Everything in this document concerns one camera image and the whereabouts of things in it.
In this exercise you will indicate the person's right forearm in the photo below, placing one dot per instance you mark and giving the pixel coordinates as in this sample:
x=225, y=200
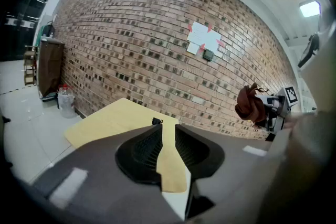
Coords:
x=302, y=120

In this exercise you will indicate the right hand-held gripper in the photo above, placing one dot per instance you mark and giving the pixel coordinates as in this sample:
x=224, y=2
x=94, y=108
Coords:
x=278, y=110

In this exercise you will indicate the large white taped paper sheet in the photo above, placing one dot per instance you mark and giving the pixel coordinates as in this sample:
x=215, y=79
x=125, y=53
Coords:
x=202, y=34

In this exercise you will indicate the dark brown cabinet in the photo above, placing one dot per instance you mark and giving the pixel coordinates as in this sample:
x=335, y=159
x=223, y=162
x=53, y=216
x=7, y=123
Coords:
x=50, y=68

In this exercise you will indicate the person's beige shirt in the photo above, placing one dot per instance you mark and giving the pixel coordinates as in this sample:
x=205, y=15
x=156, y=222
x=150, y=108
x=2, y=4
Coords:
x=320, y=81

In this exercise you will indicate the brown cloth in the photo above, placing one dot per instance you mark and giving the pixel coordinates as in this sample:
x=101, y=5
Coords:
x=248, y=107

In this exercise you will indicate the small white paper sheet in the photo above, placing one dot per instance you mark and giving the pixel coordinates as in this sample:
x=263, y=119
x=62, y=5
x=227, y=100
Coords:
x=192, y=47

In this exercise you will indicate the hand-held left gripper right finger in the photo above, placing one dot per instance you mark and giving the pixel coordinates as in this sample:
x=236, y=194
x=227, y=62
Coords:
x=197, y=157

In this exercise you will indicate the black wall panel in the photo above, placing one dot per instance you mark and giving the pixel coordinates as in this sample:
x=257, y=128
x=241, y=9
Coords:
x=208, y=55

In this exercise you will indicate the green container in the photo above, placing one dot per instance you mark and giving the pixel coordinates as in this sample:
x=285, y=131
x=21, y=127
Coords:
x=43, y=30

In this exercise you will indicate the black glass door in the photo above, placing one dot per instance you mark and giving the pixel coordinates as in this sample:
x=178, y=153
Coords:
x=18, y=21

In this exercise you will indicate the low wooden shelf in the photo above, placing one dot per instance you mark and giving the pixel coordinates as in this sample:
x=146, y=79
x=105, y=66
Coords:
x=29, y=65

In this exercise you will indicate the square ceiling light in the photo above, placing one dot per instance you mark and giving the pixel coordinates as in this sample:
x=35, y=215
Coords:
x=309, y=9

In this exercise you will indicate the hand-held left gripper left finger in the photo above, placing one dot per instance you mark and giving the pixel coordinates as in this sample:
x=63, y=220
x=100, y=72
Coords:
x=139, y=157

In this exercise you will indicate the clear plastic bag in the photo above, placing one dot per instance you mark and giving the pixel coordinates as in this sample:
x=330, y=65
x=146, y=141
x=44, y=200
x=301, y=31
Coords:
x=65, y=105

